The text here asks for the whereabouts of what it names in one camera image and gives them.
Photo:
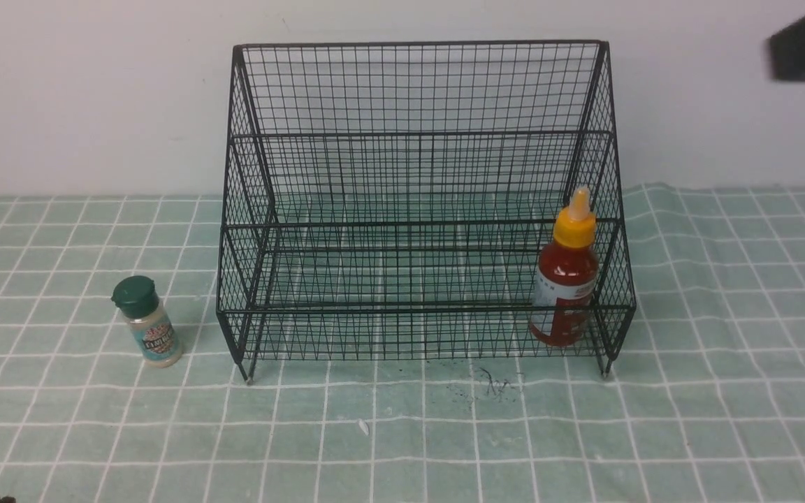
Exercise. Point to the black wire mesh rack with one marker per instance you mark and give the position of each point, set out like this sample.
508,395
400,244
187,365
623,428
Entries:
389,200

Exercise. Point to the red sauce bottle yellow cap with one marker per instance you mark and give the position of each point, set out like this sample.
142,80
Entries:
565,275

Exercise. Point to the seasoning shaker green cap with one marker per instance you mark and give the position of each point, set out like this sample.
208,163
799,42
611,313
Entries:
140,306

